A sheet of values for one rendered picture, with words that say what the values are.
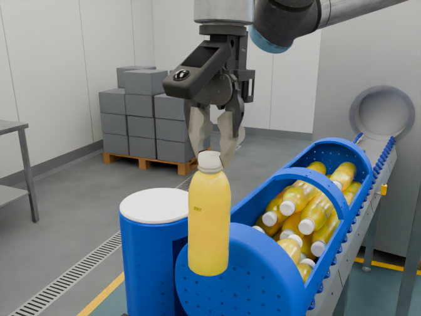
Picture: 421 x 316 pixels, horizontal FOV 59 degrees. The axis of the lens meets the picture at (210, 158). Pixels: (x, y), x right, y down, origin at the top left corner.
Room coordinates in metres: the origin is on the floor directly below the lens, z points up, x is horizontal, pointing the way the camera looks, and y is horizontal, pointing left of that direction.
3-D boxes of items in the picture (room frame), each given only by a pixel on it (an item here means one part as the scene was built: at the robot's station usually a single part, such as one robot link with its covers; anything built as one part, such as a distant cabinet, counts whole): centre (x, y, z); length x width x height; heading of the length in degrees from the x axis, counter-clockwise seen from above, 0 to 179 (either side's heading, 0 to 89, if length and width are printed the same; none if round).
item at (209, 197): (0.56, 0.00, 1.32); 0.07 x 0.07 x 0.19
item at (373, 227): (2.29, -1.12, 0.31); 0.06 x 0.06 x 0.63; 59
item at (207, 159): (0.56, 0.00, 1.42); 0.04 x 0.04 x 0.02
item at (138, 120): (4.77, 0.70, 0.59); 1.20 x 0.80 x 1.19; 67
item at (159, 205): (1.21, 0.18, 1.03); 0.28 x 0.28 x 0.01
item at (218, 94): (0.59, -0.02, 1.56); 0.09 x 0.08 x 0.12; 149
